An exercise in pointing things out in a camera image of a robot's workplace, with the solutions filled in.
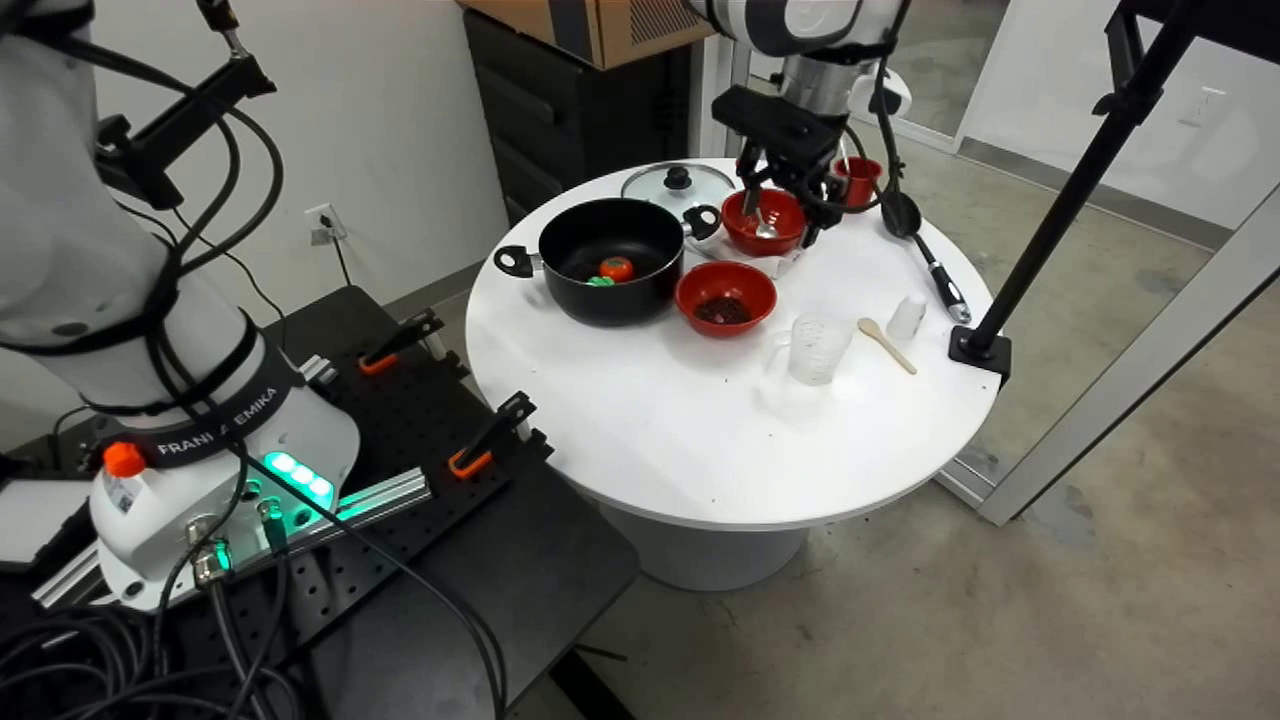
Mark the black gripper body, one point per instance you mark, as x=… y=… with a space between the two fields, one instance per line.
x=808 y=150

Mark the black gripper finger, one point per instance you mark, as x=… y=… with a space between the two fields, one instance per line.
x=821 y=212
x=763 y=188

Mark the clear plastic jar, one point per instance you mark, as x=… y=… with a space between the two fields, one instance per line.
x=817 y=349

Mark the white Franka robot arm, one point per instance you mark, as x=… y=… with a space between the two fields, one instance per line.
x=80 y=265

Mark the glass pot lid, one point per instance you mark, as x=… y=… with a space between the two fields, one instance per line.
x=649 y=181

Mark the red bowl with dark contents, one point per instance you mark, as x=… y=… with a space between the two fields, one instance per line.
x=725 y=295

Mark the black cooking pot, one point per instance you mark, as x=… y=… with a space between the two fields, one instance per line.
x=606 y=295

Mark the red bowl with spoon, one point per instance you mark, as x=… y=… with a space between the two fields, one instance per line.
x=786 y=230

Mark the red plastic spoon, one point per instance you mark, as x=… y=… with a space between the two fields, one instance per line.
x=763 y=230

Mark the red cup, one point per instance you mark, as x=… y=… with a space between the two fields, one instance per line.
x=865 y=188

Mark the black ladle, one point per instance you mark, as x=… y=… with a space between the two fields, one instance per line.
x=900 y=212

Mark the small white bottle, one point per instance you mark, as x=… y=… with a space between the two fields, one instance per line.
x=910 y=317

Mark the orange toy tomato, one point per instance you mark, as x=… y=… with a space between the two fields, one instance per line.
x=618 y=268

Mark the green toy vegetable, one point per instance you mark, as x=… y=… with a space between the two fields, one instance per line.
x=602 y=281

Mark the black cabinet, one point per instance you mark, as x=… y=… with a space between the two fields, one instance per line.
x=574 y=127

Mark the cardboard box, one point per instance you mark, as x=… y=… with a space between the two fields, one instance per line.
x=613 y=25

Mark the black tripod stand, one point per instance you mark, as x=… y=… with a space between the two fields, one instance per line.
x=1067 y=203

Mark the black orange bar clamp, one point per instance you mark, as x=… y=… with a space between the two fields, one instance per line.
x=489 y=435
x=403 y=346

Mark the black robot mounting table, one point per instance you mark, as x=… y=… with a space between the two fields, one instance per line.
x=534 y=574

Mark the orange capped white bottle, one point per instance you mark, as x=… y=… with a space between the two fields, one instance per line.
x=127 y=464

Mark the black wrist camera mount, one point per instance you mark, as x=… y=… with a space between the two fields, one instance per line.
x=763 y=116

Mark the grey metal glass wall frame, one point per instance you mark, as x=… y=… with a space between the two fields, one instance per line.
x=1134 y=361

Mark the white table pedestal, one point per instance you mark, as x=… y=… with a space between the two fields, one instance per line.
x=705 y=561

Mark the white wall outlet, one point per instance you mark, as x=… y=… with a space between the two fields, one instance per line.
x=324 y=227

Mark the aluminium rail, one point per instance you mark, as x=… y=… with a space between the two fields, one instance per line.
x=386 y=489

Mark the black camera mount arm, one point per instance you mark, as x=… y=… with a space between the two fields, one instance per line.
x=184 y=115

